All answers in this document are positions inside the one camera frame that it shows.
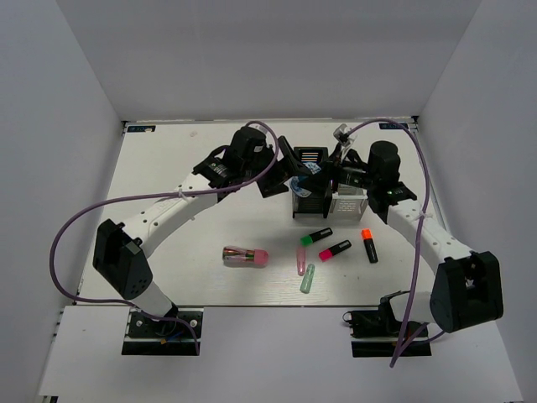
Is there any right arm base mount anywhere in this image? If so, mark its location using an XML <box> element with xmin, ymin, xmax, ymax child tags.
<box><xmin>341</xmin><ymin>309</ymin><xmax>432</xmax><ymax>359</ymax></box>

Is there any white metal organizer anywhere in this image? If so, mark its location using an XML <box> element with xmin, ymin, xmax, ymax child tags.
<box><xmin>328</xmin><ymin>181</ymin><xmax>368</xmax><ymax>221</ymax></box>

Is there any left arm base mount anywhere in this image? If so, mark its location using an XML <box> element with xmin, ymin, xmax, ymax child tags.
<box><xmin>122</xmin><ymin>311</ymin><xmax>197</xmax><ymax>357</ymax></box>

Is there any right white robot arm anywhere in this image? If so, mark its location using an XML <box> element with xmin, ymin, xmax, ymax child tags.
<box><xmin>299</xmin><ymin>140</ymin><xmax>503</xmax><ymax>335</ymax></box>

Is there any green translucent eraser pen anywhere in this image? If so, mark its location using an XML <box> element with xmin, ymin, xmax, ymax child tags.
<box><xmin>300</xmin><ymin>264</ymin><xmax>315</xmax><ymax>294</ymax></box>

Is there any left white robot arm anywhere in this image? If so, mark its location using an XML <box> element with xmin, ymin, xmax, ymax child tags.
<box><xmin>92</xmin><ymin>128</ymin><xmax>310</xmax><ymax>335</ymax></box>

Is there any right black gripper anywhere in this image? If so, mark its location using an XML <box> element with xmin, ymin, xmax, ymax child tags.
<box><xmin>298</xmin><ymin>142</ymin><xmax>378</xmax><ymax>198</ymax></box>

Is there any black metal organizer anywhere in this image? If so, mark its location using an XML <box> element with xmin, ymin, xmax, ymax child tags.
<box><xmin>289</xmin><ymin>146</ymin><xmax>332</xmax><ymax>218</ymax></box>

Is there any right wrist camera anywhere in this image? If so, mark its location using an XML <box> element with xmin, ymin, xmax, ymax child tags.
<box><xmin>333</xmin><ymin>123</ymin><xmax>354</xmax><ymax>153</ymax></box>

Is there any orange cap black highlighter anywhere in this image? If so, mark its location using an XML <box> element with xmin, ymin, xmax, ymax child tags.
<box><xmin>361</xmin><ymin>228</ymin><xmax>378</xmax><ymax>264</ymax></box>

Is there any pink cap black highlighter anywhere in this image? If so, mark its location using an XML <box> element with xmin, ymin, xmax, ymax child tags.
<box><xmin>318</xmin><ymin>240</ymin><xmax>352</xmax><ymax>262</ymax></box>

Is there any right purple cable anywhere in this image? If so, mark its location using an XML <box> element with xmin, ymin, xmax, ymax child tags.
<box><xmin>346</xmin><ymin>119</ymin><xmax>432</xmax><ymax>369</ymax></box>

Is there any green cap black highlighter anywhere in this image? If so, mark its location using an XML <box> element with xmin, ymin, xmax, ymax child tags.
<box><xmin>300</xmin><ymin>227</ymin><xmax>333</xmax><ymax>247</ymax></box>

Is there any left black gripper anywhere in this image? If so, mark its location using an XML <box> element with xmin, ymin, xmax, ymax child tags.
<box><xmin>242</xmin><ymin>137</ymin><xmax>312</xmax><ymax>198</ymax></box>

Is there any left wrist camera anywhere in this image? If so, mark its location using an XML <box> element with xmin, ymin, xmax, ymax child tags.
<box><xmin>250</xmin><ymin>124</ymin><xmax>269</xmax><ymax>145</ymax></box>

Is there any purple cable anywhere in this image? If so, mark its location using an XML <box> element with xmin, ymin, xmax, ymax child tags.
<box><xmin>49</xmin><ymin>121</ymin><xmax>279</xmax><ymax>306</ymax></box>
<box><xmin>346</xmin><ymin>119</ymin><xmax>432</xmax><ymax>369</ymax></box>

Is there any left blue table label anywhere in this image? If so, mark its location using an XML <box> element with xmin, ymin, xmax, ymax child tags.
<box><xmin>127</xmin><ymin>125</ymin><xmax>156</xmax><ymax>133</ymax></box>

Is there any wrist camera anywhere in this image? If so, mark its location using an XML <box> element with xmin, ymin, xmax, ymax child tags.
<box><xmin>250</xmin><ymin>124</ymin><xmax>269</xmax><ymax>145</ymax></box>
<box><xmin>333</xmin><ymin>123</ymin><xmax>354</xmax><ymax>153</ymax></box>

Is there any blue table label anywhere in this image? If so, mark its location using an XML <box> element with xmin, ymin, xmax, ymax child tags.
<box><xmin>378</xmin><ymin>123</ymin><xmax>409</xmax><ymax>130</ymax></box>
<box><xmin>127</xmin><ymin>125</ymin><xmax>156</xmax><ymax>133</ymax></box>

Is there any pink translucent eraser pen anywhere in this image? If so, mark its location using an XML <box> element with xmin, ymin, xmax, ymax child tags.
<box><xmin>296</xmin><ymin>246</ymin><xmax>306</xmax><ymax>276</ymax></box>

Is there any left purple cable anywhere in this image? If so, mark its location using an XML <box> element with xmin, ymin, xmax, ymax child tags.
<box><xmin>49</xmin><ymin>121</ymin><xmax>279</xmax><ymax>306</ymax></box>

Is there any right blue table label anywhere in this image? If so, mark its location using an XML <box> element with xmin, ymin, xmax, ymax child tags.
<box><xmin>378</xmin><ymin>123</ymin><xmax>409</xmax><ymax>130</ymax></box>

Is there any pink-capped crayon tube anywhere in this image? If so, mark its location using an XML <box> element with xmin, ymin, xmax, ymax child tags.
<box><xmin>222</xmin><ymin>246</ymin><xmax>269</xmax><ymax>267</ymax></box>

